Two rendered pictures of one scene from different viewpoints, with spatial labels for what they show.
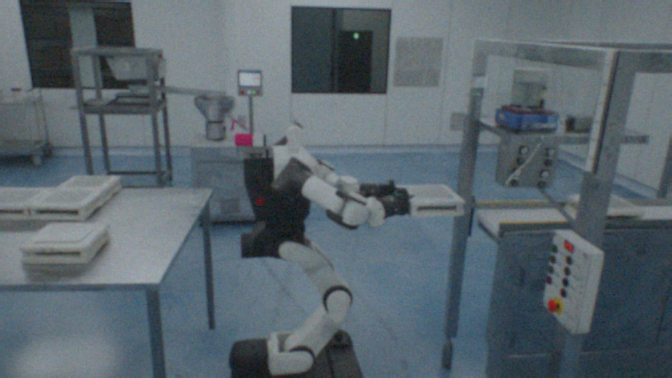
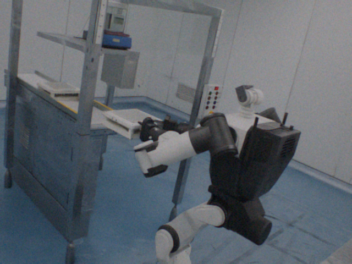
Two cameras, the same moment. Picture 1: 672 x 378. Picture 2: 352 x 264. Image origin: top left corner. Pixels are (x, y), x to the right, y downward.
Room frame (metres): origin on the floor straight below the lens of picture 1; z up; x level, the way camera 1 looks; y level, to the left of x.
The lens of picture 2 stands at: (3.17, 1.03, 1.57)
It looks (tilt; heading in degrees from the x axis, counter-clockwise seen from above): 17 degrees down; 229
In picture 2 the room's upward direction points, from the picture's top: 12 degrees clockwise
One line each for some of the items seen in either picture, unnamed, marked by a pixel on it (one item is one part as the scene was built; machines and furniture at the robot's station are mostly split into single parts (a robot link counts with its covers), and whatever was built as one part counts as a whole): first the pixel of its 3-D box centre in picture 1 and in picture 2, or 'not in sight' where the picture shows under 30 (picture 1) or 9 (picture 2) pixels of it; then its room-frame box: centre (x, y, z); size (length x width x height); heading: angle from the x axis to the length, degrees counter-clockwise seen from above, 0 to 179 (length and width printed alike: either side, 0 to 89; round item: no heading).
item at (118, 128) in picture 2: (428, 204); (132, 126); (2.22, -0.42, 1.02); 0.24 x 0.24 x 0.02; 11
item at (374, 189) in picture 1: (380, 191); (152, 133); (2.25, -0.19, 1.06); 0.12 x 0.10 x 0.13; 93
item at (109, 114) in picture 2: (429, 194); (134, 118); (2.22, -0.42, 1.06); 0.25 x 0.24 x 0.02; 11
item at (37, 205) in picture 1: (67, 199); not in sight; (2.34, 1.32, 0.95); 0.25 x 0.24 x 0.02; 3
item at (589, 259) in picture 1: (572, 280); (210, 102); (1.39, -0.71, 1.08); 0.17 x 0.06 x 0.26; 8
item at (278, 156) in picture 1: (279, 181); (249, 152); (2.10, 0.26, 1.15); 0.34 x 0.30 x 0.36; 11
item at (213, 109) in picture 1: (222, 118); not in sight; (4.63, 1.09, 0.95); 0.49 x 0.36 x 0.37; 99
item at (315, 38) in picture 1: (340, 51); not in sight; (7.33, 0.03, 1.43); 1.38 x 0.01 x 1.16; 99
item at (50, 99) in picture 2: (600, 203); (37, 91); (2.47, -1.33, 0.96); 1.32 x 0.02 x 0.03; 98
